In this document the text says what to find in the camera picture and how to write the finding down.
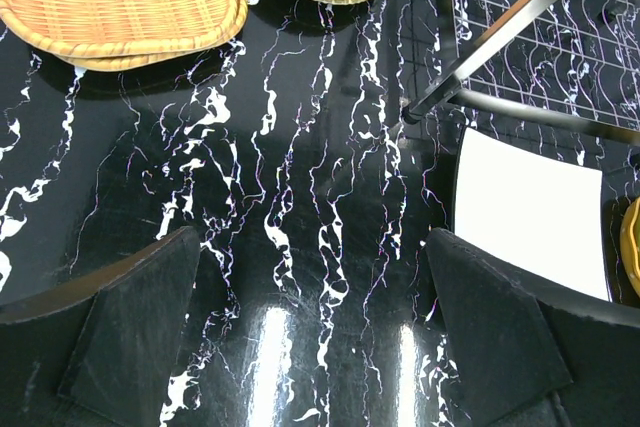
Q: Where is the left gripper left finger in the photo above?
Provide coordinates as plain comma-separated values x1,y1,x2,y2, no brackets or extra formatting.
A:
1,227,200,426

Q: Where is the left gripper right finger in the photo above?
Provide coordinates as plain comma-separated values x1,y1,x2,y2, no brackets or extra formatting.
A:
426,229,639,426

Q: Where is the orange polka-dot plate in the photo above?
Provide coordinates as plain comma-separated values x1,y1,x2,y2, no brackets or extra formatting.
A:
619,198,640,295

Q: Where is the large orange woven tray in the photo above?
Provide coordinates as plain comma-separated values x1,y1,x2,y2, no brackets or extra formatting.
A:
49,11,249,73

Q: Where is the steel two-tier dish rack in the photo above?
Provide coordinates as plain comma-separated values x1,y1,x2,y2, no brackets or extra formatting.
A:
402,0,639,145

